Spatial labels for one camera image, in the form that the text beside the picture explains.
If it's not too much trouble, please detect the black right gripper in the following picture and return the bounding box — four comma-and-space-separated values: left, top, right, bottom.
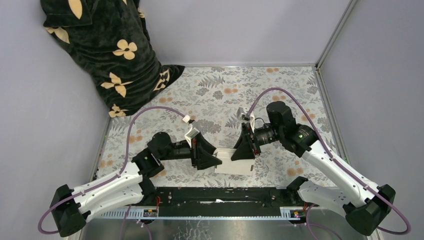
230, 122, 283, 161

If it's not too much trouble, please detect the black floral plush blanket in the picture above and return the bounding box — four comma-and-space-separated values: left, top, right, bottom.
40, 0, 185, 118

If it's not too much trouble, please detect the floral patterned table cloth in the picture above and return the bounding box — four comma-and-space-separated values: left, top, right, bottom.
95, 66, 338, 187

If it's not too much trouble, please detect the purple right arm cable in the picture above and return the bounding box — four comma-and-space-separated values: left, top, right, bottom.
243, 87, 413, 236

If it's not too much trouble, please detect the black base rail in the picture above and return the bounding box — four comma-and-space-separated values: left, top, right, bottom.
124, 186, 320, 208

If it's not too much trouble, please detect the white cardboard paper box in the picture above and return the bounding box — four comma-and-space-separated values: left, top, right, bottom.
213, 148, 255, 176

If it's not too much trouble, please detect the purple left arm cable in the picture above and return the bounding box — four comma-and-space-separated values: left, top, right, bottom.
37, 106, 196, 236

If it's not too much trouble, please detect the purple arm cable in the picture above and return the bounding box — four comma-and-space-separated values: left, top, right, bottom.
37, 106, 196, 236
243, 87, 413, 236

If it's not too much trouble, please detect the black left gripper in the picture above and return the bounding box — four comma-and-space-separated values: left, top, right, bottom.
159, 132, 223, 171

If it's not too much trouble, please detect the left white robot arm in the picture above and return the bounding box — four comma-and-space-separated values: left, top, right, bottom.
50, 130, 222, 237

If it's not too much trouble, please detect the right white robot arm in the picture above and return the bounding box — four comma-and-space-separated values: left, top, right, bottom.
231, 101, 396, 236

